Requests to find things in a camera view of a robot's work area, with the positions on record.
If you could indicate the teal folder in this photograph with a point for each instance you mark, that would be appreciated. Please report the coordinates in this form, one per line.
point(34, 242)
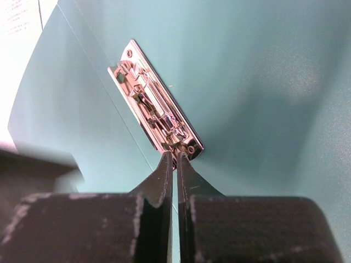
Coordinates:
point(265, 84)

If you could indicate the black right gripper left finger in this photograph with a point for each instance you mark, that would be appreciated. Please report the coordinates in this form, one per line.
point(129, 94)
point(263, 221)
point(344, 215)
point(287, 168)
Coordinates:
point(38, 225)

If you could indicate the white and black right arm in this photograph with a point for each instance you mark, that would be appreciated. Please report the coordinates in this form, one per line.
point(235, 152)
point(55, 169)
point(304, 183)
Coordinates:
point(39, 225)

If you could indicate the chrome folder clip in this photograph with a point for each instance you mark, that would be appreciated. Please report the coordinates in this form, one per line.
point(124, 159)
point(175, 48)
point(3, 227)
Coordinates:
point(156, 111)

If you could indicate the printed white paper sheet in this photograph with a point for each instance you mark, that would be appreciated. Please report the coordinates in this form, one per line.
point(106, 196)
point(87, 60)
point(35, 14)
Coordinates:
point(22, 23)

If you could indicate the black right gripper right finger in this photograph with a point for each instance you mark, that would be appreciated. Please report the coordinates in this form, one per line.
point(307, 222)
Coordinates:
point(214, 227)

